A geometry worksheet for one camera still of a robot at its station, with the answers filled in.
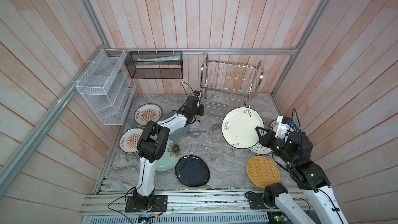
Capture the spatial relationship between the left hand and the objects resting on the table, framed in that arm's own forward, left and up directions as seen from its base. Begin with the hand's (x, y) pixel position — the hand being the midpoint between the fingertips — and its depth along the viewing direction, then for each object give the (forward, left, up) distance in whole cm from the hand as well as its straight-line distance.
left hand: (202, 107), depth 99 cm
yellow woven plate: (-37, -33, -11) cm, 51 cm away
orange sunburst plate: (+4, +39, -11) cm, 41 cm away
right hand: (-27, -23, +18) cm, 40 cm away
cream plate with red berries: (-25, -16, +14) cm, 33 cm away
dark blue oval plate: (-37, +6, -13) cm, 39 cm away
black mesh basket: (+26, +32, +14) cm, 44 cm away
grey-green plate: (-15, +16, -10) cm, 24 cm away
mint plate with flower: (-30, +19, -10) cm, 37 cm away
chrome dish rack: (+27, -22, +2) cm, 35 cm away
